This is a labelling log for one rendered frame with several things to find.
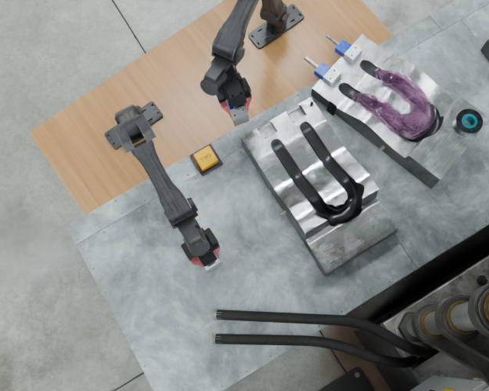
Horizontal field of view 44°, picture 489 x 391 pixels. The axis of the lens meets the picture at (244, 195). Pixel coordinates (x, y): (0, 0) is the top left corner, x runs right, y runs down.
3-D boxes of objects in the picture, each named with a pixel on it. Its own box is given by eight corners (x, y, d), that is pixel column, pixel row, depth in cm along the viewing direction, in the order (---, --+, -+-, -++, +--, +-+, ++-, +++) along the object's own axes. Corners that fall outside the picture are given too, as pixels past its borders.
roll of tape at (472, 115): (484, 130, 187) (488, 126, 184) (461, 141, 187) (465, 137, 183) (470, 108, 189) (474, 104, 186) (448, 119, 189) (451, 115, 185)
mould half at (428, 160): (310, 95, 205) (313, 81, 194) (359, 41, 209) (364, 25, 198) (431, 189, 195) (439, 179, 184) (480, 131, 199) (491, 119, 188)
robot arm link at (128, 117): (141, 119, 197) (151, 136, 167) (123, 129, 197) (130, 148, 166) (132, 102, 195) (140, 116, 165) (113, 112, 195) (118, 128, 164)
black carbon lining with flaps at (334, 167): (267, 145, 194) (266, 134, 185) (310, 120, 195) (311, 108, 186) (327, 237, 185) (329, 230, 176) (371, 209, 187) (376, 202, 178)
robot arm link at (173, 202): (199, 213, 168) (144, 115, 159) (170, 230, 167) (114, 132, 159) (193, 204, 180) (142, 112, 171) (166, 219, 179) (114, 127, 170)
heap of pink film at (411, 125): (346, 102, 197) (349, 91, 190) (380, 64, 200) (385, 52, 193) (410, 151, 192) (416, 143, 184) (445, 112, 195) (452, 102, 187)
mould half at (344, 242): (242, 147, 201) (240, 132, 188) (309, 107, 204) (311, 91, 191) (324, 275, 189) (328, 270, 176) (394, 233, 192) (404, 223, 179)
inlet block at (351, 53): (320, 44, 206) (321, 36, 201) (330, 34, 207) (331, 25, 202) (351, 67, 204) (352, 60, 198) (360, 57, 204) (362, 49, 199)
